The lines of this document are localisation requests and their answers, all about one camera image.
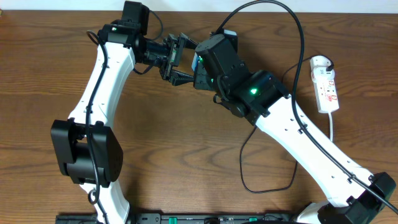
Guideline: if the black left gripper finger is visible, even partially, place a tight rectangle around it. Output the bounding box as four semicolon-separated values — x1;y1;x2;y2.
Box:
169;70;194;86
178;33;198;50

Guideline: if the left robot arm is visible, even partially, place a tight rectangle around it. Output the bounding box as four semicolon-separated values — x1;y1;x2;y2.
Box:
50;1;197;223

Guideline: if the white power strip cord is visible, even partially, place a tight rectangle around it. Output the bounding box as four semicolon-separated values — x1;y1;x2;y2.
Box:
327;112;334;142

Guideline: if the black usb charging cable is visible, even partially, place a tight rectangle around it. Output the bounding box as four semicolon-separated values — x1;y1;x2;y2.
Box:
239;54;335;194

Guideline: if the blue screen smartphone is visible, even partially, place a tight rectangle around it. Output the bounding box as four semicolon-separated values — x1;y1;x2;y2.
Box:
192;53;201;73

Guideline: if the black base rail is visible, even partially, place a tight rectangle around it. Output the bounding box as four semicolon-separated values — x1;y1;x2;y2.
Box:
55;213;296;224

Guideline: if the white power strip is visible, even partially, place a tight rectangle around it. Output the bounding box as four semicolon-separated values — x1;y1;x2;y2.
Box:
310;55;340;114

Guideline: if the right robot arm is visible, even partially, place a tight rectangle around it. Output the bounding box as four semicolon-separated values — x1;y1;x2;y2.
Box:
195;34;396;223

